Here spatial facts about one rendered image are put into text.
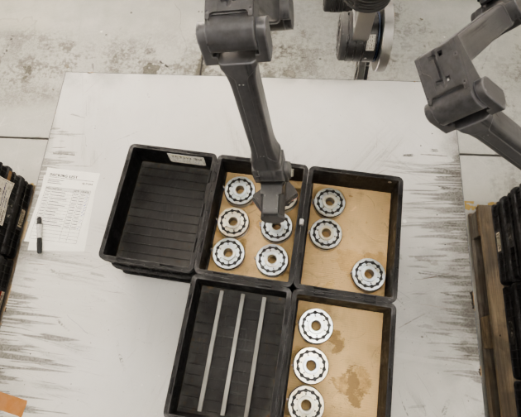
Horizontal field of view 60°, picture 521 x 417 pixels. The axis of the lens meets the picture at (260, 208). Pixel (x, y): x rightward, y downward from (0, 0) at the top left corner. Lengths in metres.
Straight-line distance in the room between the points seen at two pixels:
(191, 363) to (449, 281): 0.89
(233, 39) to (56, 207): 1.26
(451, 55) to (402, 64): 2.10
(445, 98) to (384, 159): 0.95
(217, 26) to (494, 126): 0.50
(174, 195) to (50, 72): 1.77
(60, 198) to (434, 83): 1.41
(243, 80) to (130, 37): 2.39
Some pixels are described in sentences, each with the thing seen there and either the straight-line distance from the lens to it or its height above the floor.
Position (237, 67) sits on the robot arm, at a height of 1.64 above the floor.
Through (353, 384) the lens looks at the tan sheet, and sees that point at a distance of 1.42.
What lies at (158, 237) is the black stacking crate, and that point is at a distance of 1.52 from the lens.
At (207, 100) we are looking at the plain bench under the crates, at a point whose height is 0.70.
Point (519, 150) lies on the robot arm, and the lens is 0.97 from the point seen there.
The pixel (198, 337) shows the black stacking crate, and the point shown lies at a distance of 1.43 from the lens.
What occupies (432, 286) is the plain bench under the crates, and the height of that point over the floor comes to 0.70.
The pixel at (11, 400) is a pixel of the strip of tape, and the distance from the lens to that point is 1.77.
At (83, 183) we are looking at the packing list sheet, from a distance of 1.84.
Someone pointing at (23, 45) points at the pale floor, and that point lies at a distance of 3.37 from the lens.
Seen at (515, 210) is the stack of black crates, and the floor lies 0.37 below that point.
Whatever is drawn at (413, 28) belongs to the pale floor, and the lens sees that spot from 3.12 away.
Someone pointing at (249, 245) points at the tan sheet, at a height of 0.83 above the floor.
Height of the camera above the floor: 2.24
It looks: 70 degrees down
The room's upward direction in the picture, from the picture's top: 7 degrees counter-clockwise
